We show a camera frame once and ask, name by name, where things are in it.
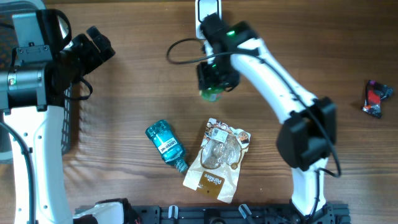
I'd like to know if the green lid jar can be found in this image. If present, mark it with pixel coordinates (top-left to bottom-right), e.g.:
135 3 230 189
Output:
200 88 224 102

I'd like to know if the teal Listerine mouthwash bottle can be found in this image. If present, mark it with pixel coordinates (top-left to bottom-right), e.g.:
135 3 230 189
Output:
145 119 188 173

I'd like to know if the beige cookie pouch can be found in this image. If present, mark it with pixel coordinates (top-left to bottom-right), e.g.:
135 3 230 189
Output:
183 118 251 203

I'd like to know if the black hex wrench set pack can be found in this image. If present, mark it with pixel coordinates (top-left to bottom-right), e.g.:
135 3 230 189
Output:
361 80 394 118

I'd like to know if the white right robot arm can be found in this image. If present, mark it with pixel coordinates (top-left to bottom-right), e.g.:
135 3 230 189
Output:
196 13 336 218

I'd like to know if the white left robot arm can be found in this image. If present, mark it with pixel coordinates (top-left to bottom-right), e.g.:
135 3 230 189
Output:
1 27 129 223

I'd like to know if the white barcode scanner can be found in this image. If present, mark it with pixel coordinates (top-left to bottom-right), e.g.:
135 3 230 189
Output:
195 0 222 40

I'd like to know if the grey plastic shopping basket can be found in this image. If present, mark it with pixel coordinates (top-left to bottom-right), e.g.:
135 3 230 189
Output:
1 0 72 164

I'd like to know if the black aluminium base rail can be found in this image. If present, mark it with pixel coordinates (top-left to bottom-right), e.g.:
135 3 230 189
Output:
132 203 351 224

